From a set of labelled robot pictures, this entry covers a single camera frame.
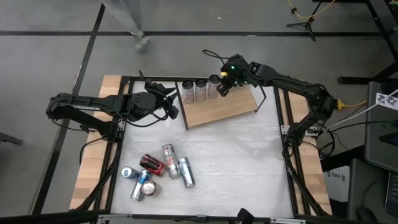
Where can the grey chair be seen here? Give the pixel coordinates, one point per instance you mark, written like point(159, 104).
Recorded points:
point(367, 199)

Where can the blue silver Red Bull can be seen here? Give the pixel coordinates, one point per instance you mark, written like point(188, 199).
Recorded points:
point(138, 186)
point(186, 171)

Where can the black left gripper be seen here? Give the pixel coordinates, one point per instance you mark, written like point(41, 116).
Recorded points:
point(141, 104)

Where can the dark rounded object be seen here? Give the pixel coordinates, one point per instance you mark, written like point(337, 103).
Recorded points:
point(245, 217)

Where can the grey desk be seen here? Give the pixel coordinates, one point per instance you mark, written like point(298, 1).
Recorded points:
point(377, 146)

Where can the black tripod stand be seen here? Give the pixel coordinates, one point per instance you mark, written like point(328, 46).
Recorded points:
point(308, 25)

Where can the white cardboard box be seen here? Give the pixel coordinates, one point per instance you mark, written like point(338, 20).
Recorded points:
point(337, 188)

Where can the small blue can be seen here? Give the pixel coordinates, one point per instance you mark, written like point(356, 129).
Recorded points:
point(128, 172)

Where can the black stand foot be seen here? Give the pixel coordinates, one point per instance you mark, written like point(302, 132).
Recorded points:
point(11, 139)

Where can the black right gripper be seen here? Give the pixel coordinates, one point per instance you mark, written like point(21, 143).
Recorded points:
point(237, 73)

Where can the dark keyboard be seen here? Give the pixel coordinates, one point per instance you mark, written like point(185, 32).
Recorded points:
point(392, 194)

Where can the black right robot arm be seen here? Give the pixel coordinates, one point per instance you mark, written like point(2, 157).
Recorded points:
point(289, 82)

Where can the red soda can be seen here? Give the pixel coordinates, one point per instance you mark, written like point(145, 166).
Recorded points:
point(150, 187)

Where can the black desk frame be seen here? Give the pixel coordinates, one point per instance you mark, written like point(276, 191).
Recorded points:
point(357, 80)

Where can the white Celsius Peach Vibe can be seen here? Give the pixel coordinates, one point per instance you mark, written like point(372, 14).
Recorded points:
point(213, 87)
point(171, 160)
point(188, 91)
point(201, 90)

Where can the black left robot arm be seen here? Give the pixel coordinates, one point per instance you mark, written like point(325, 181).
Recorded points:
point(93, 102)

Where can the printed paper tag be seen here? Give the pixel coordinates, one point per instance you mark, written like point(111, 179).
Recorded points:
point(387, 101)

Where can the red cola can black script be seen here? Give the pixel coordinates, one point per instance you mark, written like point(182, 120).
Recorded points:
point(152, 165)

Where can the wooden board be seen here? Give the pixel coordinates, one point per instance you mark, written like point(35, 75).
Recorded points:
point(217, 109)

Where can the white table cover sheet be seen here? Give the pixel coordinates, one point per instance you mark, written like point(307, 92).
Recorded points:
point(248, 186)

